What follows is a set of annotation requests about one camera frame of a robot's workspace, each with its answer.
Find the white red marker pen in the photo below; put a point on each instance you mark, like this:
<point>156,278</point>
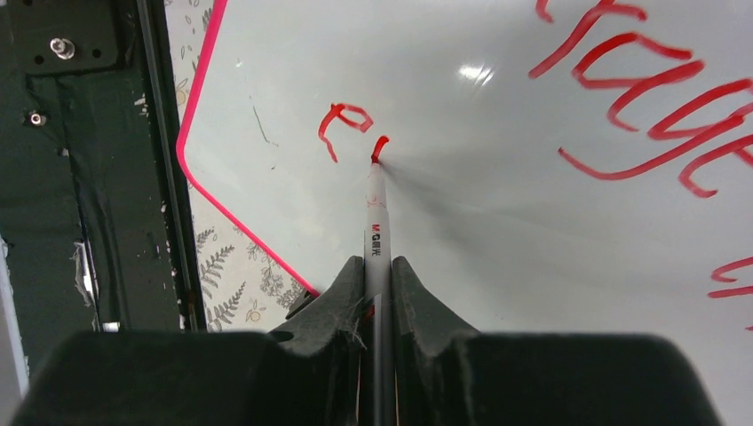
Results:
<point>377,400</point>

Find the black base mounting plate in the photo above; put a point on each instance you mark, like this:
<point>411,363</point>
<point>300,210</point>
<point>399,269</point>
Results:
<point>96,225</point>

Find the black whiteboard clip lower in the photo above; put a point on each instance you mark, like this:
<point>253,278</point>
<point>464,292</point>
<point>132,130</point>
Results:
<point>304,298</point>

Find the pink framed whiteboard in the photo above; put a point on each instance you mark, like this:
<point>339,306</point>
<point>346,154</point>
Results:
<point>550,165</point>

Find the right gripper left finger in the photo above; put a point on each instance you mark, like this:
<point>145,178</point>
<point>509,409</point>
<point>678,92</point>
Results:
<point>317,355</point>

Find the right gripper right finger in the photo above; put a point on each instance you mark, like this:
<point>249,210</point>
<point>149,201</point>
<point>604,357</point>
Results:
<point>430,376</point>

